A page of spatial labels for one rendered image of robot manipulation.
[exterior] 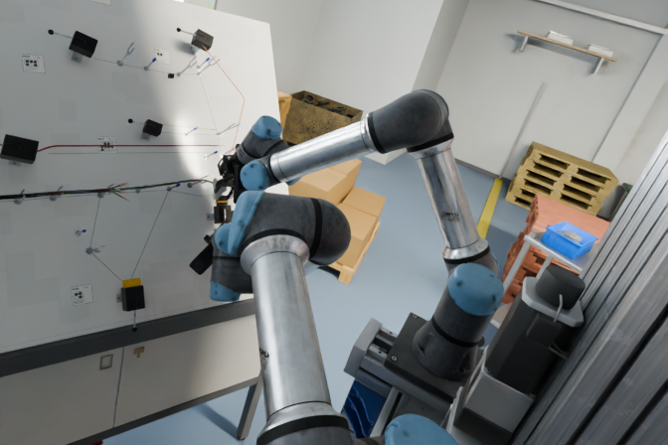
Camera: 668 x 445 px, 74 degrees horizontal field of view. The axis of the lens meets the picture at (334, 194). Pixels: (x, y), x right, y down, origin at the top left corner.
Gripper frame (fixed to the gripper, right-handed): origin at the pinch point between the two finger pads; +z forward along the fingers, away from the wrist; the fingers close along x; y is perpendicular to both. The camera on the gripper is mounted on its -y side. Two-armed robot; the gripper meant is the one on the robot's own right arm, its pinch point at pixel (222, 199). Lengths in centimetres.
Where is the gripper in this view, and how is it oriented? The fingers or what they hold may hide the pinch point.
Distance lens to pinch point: 144.9
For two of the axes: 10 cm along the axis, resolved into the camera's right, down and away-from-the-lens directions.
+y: -3.4, -8.5, 4.2
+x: -7.6, -0.2, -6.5
